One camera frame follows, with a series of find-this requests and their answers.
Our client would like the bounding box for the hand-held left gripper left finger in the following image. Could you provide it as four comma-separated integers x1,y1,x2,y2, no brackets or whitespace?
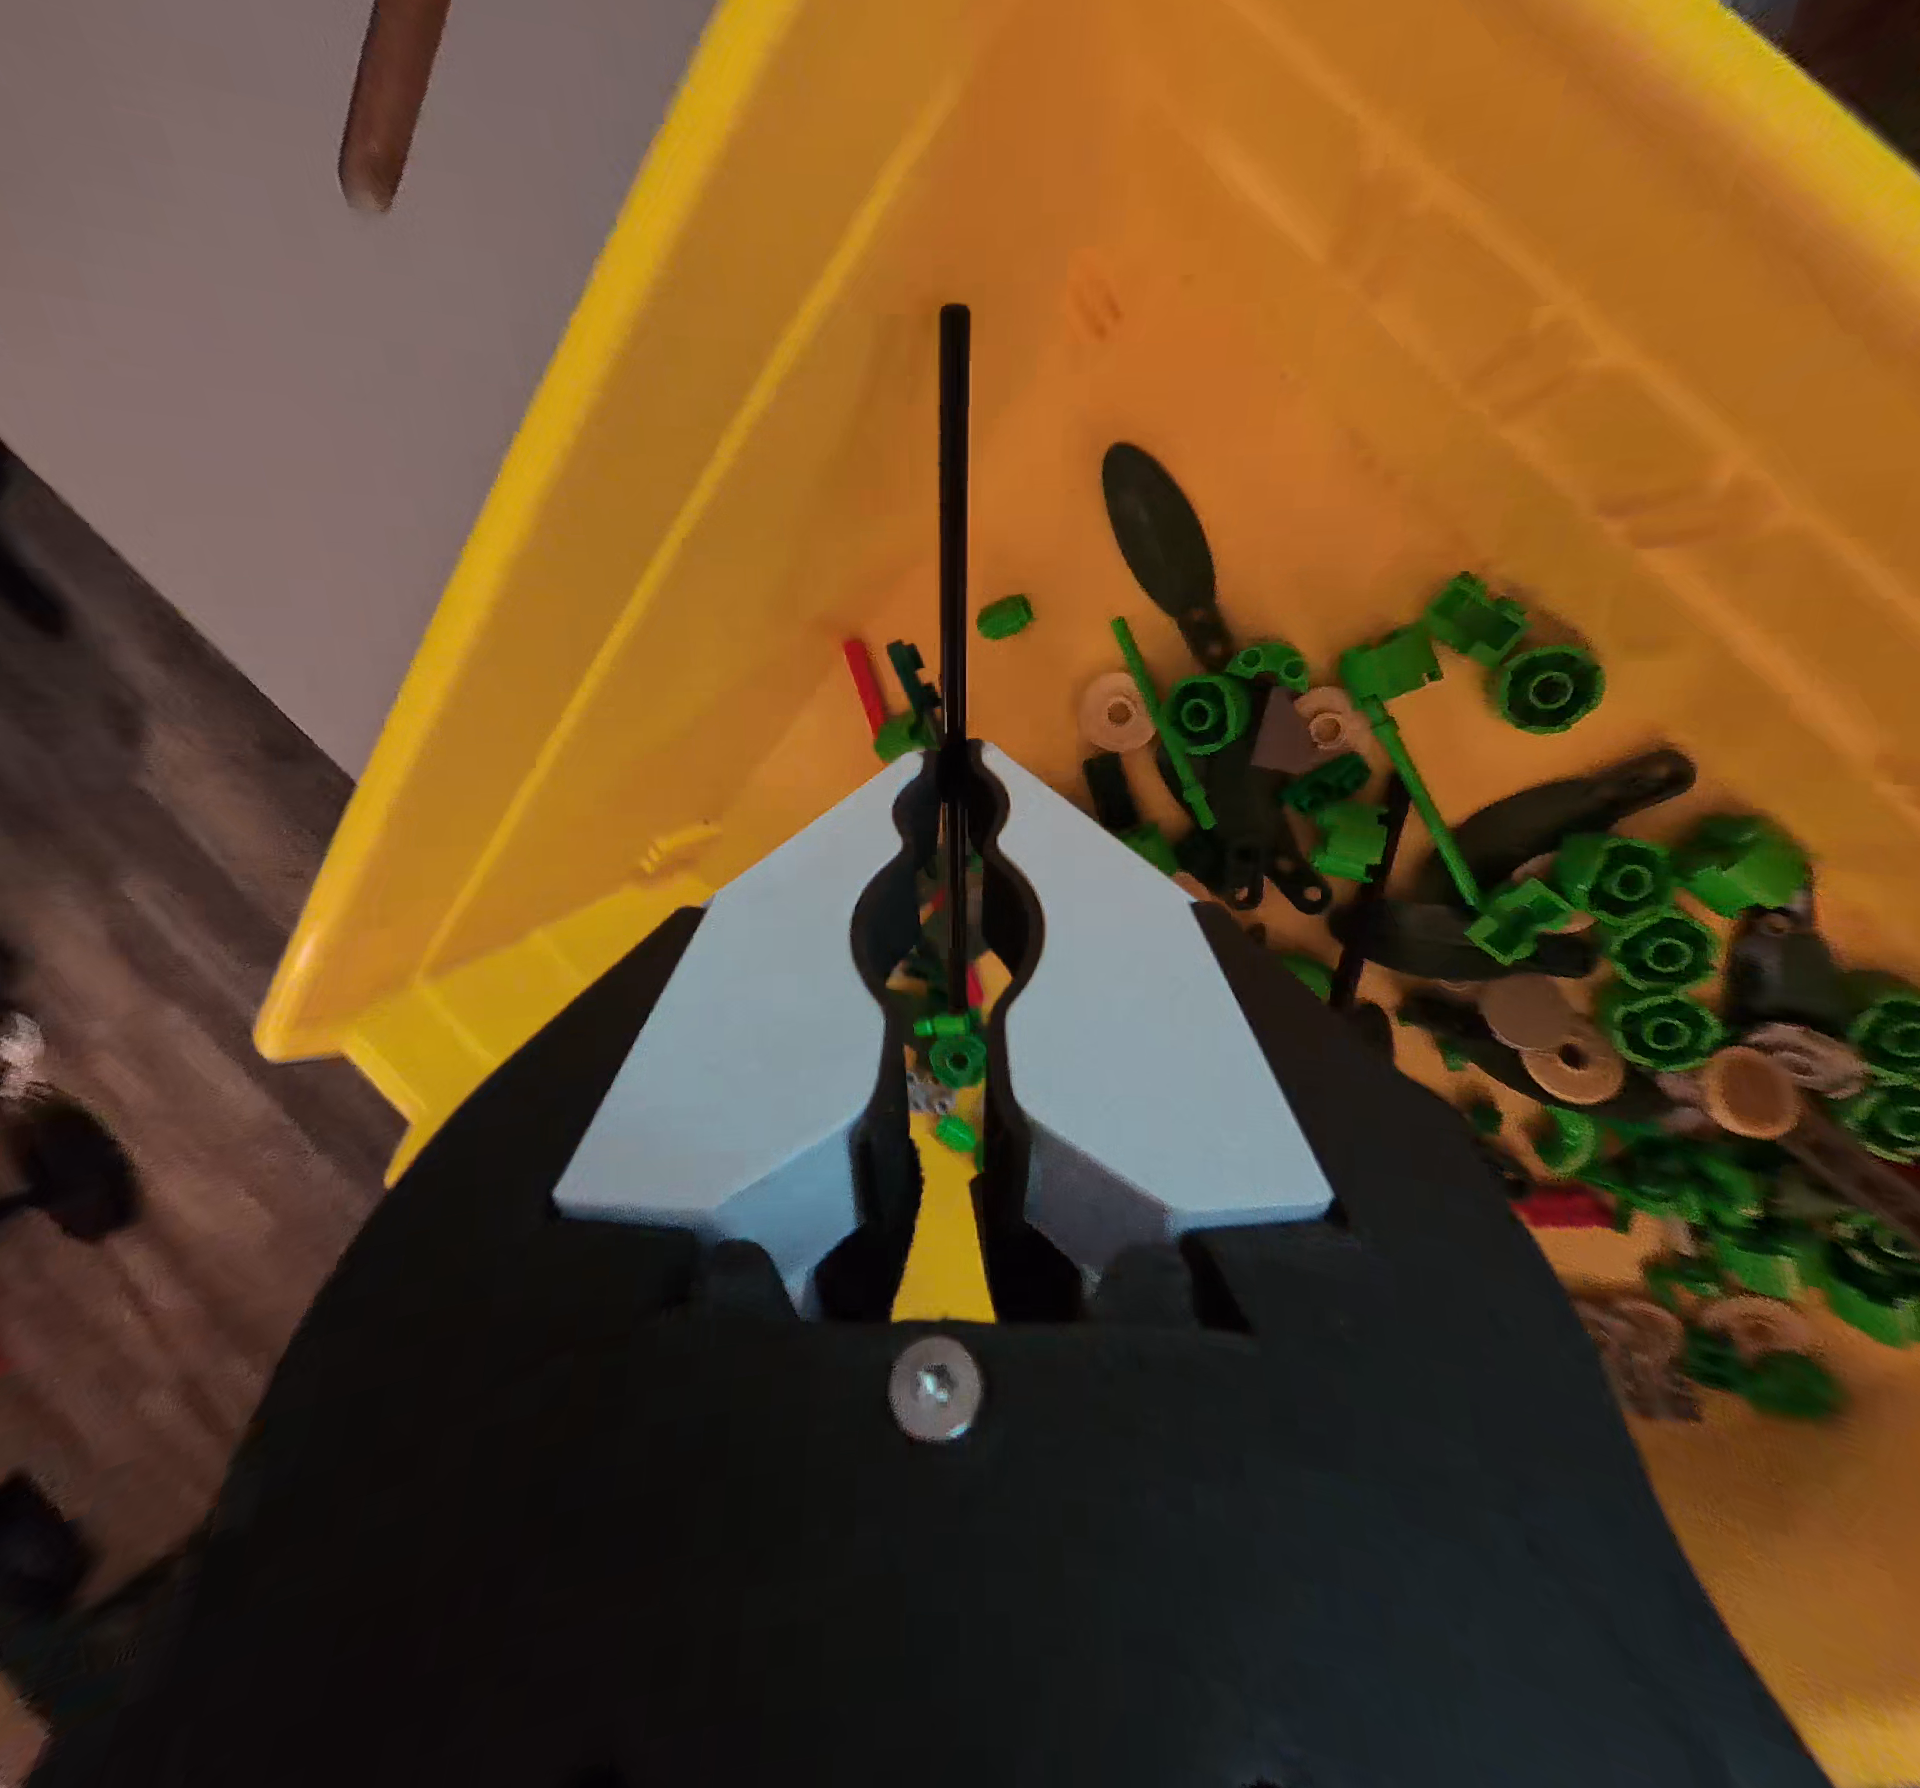
553,742,954,1322

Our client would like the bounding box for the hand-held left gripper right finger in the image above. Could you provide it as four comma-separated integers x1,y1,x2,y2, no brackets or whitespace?
965,742,1337,1322

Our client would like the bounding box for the thin black rod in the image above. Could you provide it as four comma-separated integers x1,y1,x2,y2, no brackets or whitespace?
935,300,976,1025

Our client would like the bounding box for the yellow plastic bin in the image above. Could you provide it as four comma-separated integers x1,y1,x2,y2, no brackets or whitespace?
252,0,1920,1788

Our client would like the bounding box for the pile of green brick pieces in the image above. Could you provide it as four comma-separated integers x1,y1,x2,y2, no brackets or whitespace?
878,571,1920,1430

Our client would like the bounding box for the black oval leaf piece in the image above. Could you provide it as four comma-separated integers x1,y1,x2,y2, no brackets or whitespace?
1098,443,1235,668

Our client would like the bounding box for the dark round object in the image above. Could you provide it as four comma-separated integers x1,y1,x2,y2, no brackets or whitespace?
0,1079,140,1247

